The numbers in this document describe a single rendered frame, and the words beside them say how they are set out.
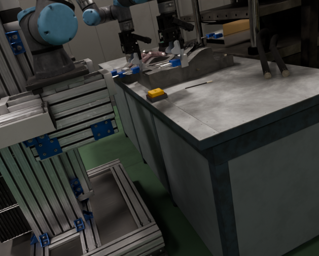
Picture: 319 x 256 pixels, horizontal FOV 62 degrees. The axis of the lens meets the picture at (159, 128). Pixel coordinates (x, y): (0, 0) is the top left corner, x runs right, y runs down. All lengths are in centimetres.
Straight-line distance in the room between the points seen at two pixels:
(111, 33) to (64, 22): 296
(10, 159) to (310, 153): 127
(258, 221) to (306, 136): 38
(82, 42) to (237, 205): 316
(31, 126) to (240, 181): 75
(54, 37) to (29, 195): 81
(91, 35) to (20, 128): 295
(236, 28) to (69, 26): 154
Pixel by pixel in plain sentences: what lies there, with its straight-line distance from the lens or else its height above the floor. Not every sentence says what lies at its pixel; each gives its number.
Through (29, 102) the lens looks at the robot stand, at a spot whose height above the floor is 97.
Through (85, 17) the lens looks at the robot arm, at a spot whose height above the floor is 121.
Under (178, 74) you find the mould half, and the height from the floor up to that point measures 84.
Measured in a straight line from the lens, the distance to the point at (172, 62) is 127.
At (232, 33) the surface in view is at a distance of 223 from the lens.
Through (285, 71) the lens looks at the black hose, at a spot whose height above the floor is 83.
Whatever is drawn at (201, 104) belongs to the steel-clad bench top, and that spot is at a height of 80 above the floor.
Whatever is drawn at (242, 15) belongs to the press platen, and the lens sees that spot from 199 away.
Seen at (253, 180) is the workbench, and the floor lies 55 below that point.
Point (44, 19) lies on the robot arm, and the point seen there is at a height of 122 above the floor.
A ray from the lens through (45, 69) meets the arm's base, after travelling 106.
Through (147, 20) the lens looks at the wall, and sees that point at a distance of 403.
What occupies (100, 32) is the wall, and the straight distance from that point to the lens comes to 385.
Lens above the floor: 119
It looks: 24 degrees down
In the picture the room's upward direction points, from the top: 13 degrees counter-clockwise
